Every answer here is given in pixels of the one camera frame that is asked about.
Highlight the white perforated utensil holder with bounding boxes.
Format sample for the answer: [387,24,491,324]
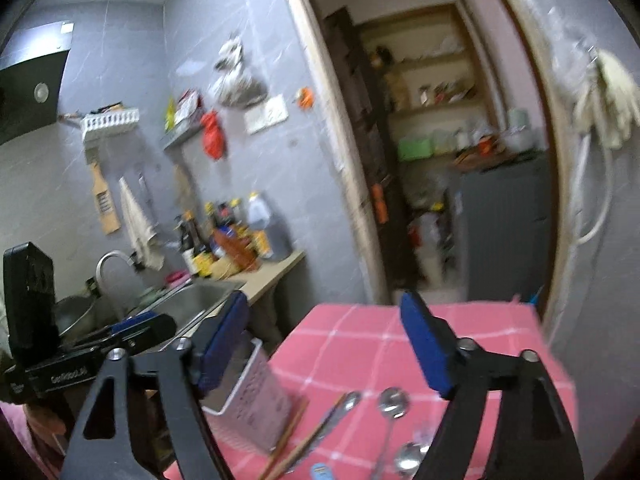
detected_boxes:
[201,333,292,455]

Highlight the large steel spoon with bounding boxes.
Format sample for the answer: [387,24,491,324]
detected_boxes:
[370,387,409,480]

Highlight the wooden chopstick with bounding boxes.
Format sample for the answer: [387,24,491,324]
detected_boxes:
[258,396,309,480]
[266,393,346,480]

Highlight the blue handled child spoon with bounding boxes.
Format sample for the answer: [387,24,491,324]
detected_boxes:
[310,463,335,480]

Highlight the stainless steel sink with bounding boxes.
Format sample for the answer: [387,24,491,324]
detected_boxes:
[132,280,243,337]

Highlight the pink checkered tablecloth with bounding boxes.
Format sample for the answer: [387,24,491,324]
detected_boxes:
[162,300,582,480]

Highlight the pink soap dish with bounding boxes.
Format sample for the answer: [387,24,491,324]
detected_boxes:
[165,270,192,289]

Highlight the tan paper wrapped package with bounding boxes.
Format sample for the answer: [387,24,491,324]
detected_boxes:
[209,256,242,281]

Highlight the dark sauce bottle yellow label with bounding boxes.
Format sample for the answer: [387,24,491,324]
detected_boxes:
[183,210,215,278]

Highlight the chrome faucet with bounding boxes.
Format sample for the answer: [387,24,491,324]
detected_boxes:
[94,250,140,320]

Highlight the orange brown snack bag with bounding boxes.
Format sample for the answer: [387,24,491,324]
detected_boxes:
[213,229,259,272]

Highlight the black pump bottle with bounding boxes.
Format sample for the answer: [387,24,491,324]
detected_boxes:
[176,216,198,276]

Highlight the beige hanging towel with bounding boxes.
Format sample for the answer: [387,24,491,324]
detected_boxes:
[118,177,165,271]

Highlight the grey washing machine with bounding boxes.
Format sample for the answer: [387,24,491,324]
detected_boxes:
[448,152,551,301]

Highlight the wooden grater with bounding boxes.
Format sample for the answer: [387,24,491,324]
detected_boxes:
[86,146,120,235]

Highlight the large soy sauce jug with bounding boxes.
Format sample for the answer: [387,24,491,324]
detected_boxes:
[246,192,292,261]

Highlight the red cup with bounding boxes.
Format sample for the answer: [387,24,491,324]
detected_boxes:
[476,134,497,157]

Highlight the green box on shelf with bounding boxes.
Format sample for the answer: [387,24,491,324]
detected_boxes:
[398,138,434,162]

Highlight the red plastic bag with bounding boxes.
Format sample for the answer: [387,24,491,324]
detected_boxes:
[201,110,226,160]

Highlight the clear bag of dried goods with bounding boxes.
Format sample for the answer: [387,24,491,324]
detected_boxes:
[208,36,268,110]

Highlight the black range hood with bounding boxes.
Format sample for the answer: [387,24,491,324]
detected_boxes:
[0,22,74,144]

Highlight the cream rubber gloves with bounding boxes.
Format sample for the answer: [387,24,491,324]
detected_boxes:
[573,49,639,150]

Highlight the white hose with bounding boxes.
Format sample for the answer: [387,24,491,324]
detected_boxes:
[564,131,615,247]

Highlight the white wall basket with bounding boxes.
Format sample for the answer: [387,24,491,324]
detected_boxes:
[80,107,140,144]

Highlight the grey wall shelf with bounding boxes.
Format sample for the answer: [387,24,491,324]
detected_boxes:
[160,122,203,152]

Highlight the white wall switch socket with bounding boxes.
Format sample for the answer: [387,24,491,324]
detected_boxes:
[244,94,288,136]

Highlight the orange wall plug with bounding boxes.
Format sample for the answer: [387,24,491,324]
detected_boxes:
[295,87,314,110]

